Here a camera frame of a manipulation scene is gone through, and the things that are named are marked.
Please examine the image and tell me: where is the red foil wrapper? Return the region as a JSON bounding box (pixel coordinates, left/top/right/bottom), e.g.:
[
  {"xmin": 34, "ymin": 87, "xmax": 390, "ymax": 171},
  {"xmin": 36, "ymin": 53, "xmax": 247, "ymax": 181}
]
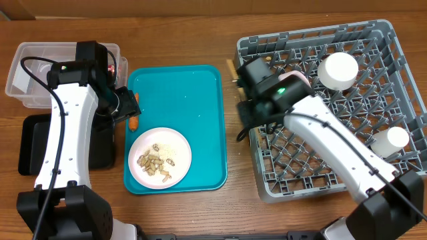
[{"xmin": 108, "ymin": 65, "xmax": 115, "ymax": 75}]

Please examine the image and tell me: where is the pink bowl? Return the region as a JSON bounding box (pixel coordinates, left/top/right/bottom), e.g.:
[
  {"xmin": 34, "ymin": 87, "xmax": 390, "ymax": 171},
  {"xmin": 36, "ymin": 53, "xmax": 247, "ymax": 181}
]
[{"xmin": 278, "ymin": 70, "xmax": 312, "ymax": 89}]

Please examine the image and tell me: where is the peanut pile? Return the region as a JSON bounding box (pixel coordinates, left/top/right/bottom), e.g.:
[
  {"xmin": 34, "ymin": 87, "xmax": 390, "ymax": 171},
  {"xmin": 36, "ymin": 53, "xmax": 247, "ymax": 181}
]
[{"xmin": 136, "ymin": 143, "xmax": 175, "ymax": 183}]

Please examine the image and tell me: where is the pink plate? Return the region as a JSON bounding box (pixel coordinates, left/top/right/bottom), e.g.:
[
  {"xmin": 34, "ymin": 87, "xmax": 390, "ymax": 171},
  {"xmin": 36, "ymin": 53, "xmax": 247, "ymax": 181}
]
[{"xmin": 128, "ymin": 127, "xmax": 192, "ymax": 190}]

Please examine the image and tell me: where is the white bowl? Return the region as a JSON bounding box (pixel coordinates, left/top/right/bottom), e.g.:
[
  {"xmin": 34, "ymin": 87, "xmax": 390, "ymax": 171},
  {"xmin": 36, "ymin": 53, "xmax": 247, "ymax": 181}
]
[{"xmin": 318, "ymin": 52, "xmax": 359, "ymax": 91}]

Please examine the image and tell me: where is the white cup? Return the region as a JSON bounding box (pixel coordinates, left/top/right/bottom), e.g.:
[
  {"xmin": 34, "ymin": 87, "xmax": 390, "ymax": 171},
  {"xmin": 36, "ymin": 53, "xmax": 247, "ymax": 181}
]
[{"xmin": 370, "ymin": 127, "xmax": 410, "ymax": 158}]

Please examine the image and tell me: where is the white rice pile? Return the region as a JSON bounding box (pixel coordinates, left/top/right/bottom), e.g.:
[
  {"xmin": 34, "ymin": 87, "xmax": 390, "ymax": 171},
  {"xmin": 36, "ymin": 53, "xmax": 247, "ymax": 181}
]
[{"xmin": 155, "ymin": 143, "xmax": 181, "ymax": 161}]

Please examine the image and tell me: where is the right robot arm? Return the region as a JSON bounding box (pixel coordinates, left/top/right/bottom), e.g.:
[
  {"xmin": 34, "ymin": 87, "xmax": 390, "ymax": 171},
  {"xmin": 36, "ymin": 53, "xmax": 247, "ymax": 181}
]
[{"xmin": 236, "ymin": 57, "xmax": 426, "ymax": 239}]

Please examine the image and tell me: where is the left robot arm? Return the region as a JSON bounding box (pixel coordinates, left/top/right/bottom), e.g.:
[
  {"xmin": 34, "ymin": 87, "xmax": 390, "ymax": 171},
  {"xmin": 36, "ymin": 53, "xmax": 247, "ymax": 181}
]
[{"xmin": 17, "ymin": 41, "xmax": 146, "ymax": 239}]

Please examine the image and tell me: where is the grey dishwasher rack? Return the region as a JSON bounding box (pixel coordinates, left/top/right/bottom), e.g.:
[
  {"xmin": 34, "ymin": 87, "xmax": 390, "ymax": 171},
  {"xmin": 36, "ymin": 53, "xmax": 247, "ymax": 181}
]
[{"xmin": 234, "ymin": 19, "xmax": 426, "ymax": 203}]

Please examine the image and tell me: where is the orange carrot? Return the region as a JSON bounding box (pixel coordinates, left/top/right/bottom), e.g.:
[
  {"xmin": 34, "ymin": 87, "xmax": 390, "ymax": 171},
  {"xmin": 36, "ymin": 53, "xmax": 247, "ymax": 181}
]
[{"xmin": 129, "ymin": 93, "xmax": 139, "ymax": 131}]

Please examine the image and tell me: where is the teal serving tray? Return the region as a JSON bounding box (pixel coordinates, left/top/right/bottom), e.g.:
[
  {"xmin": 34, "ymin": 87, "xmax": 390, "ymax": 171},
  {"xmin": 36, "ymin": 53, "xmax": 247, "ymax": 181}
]
[{"xmin": 123, "ymin": 65, "xmax": 228, "ymax": 195}]

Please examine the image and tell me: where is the black plastic tray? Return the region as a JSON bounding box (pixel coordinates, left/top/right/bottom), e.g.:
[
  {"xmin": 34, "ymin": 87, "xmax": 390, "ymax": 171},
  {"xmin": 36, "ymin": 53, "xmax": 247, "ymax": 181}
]
[{"xmin": 18, "ymin": 114, "xmax": 115, "ymax": 175}]

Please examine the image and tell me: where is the clear plastic bin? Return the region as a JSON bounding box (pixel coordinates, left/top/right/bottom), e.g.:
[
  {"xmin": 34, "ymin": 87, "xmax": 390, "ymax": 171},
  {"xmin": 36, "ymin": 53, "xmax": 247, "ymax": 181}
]
[{"xmin": 5, "ymin": 41, "xmax": 129, "ymax": 109}]

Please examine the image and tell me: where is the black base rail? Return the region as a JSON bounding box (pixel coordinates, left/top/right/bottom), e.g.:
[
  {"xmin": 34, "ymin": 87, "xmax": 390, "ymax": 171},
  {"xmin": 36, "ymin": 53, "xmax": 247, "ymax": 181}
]
[{"xmin": 146, "ymin": 231, "xmax": 324, "ymax": 240}]

